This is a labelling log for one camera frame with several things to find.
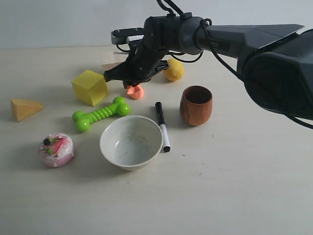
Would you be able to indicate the small orange toy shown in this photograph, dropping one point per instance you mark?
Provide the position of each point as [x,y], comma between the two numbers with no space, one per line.
[135,92]

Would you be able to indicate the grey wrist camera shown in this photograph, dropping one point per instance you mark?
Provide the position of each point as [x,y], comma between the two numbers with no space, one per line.
[124,36]

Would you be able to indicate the black and white marker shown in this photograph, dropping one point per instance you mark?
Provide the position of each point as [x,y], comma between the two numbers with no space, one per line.
[162,125]

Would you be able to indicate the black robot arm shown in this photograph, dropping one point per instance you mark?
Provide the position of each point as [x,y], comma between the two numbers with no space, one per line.
[274,61]

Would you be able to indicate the plain wooden cube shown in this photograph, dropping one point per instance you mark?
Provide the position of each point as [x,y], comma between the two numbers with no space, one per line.
[111,59]

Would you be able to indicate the green bone toy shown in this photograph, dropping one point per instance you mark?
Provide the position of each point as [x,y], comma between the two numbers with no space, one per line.
[82,121]

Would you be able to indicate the brown wooden cup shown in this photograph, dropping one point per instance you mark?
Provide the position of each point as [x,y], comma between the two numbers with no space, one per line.
[196,105]

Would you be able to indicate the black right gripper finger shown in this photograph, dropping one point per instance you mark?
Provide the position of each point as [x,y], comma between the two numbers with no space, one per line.
[134,81]

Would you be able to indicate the yellow lemon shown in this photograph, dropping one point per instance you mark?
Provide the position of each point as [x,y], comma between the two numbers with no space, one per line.
[175,70]

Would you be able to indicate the white ceramic bowl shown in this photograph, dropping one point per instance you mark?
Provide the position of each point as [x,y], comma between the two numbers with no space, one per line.
[131,142]

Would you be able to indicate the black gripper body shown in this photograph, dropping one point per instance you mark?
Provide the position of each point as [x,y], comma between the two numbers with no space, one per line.
[179,34]

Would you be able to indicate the yellow cheese wedge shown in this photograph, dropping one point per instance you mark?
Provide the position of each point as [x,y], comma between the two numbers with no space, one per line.
[24,108]

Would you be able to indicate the yellow cube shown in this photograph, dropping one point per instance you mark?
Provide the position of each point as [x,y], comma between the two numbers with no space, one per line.
[90,87]

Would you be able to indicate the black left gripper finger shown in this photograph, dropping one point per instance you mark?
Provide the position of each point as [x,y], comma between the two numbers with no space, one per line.
[138,63]

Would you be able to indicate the pink strawberry cake squishy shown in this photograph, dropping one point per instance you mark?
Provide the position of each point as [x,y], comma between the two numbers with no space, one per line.
[56,150]

